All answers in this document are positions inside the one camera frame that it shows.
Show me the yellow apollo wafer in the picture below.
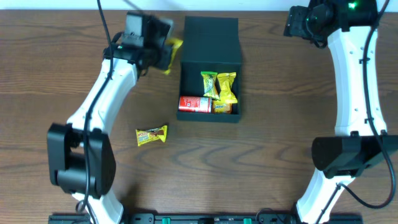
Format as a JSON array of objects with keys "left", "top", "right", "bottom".
[
  {"left": 164, "top": 37, "right": 183, "bottom": 75},
  {"left": 136, "top": 125, "right": 168, "bottom": 146}
]

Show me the red Pringles can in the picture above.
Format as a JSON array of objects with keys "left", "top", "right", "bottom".
[{"left": 178, "top": 96, "right": 212, "bottom": 113}]

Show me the green yellow snack packet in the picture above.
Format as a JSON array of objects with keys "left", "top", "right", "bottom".
[{"left": 201, "top": 72, "right": 220, "bottom": 100}]

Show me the yellow snack bag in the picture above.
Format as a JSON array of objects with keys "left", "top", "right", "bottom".
[{"left": 217, "top": 72, "right": 238, "bottom": 104}]

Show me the orange yellow biscuit packet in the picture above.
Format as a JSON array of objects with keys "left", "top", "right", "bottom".
[{"left": 211, "top": 100, "right": 232, "bottom": 114}]

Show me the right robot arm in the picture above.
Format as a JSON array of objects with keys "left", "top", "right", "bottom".
[{"left": 284, "top": 0, "right": 397, "bottom": 223}]

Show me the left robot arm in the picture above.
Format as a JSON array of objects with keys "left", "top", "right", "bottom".
[{"left": 47, "top": 12, "right": 174, "bottom": 223}]

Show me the black open gift box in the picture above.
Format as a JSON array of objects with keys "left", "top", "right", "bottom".
[{"left": 175, "top": 16, "right": 243, "bottom": 124}]

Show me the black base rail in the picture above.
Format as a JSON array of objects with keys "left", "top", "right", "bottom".
[{"left": 47, "top": 213, "right": 364, "bottom": 224}]

